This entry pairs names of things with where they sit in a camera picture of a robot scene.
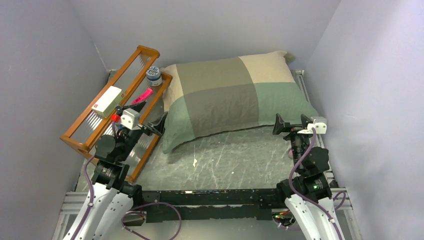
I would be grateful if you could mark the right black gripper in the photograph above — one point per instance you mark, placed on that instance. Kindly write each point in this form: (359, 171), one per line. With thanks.
(280, 125)

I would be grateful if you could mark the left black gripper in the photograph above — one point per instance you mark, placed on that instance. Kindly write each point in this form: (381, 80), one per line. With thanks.
(156, 127)

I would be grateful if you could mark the patchwork green beige pillowcase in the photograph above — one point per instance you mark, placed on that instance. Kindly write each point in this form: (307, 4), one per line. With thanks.
(210, 97)

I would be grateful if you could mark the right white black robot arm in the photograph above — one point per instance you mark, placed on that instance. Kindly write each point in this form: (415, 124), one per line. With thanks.
(307, 194)

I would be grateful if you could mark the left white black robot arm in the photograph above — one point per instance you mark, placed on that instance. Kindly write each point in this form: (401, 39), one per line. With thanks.
(110, 195)

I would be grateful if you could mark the pink marker pen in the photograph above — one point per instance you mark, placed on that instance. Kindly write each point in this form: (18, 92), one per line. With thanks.
(143, 96)

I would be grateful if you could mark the pink small bottle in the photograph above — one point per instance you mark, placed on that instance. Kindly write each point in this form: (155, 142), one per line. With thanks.
(290, 154)

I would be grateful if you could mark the blue white round jar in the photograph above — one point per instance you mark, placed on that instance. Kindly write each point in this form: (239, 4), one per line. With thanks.
(154, 76)

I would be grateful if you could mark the white cardboard box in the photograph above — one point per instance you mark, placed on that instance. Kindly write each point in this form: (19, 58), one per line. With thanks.
(105, 105)

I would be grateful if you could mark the wooden slatted rack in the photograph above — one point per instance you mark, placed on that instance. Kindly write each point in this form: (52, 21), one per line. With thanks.
(131, 78)

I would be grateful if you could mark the black base crossbar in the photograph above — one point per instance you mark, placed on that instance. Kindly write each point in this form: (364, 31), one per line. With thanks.
(217, 204)

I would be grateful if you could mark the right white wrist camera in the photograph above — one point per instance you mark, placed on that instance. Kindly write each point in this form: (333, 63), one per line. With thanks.
(318, 123)

